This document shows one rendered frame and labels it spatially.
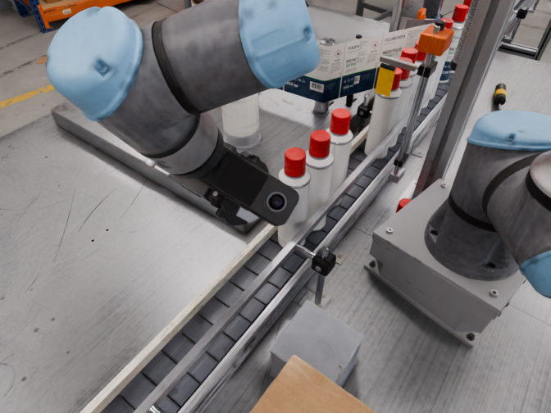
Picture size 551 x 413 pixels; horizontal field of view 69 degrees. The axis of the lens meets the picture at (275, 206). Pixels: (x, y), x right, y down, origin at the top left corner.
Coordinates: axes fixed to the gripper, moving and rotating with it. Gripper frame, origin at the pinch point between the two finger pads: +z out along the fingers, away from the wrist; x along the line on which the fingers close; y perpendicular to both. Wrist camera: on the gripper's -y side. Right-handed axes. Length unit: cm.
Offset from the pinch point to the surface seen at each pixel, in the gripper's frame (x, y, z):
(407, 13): -68, 11, 35
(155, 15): -141, 305, 201
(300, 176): -7.6, -1.1, 2.1
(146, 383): 29.4, 1.9, 0.4
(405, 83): -39.9, -2.1, 21.3
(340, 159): -16.3, -1.6, 12.3
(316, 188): -8.8, -1.7, 9.3
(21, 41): -48, 354, 147
